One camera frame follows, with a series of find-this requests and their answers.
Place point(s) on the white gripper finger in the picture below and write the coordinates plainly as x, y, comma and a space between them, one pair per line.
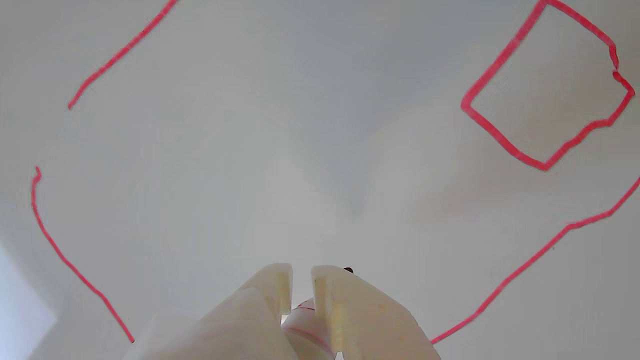
240, 325
370, 325

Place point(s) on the red whiteboard marker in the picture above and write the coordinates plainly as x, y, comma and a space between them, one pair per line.
307, 330

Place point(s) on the large whiteboard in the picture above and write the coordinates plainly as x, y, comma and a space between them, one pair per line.
300, 125

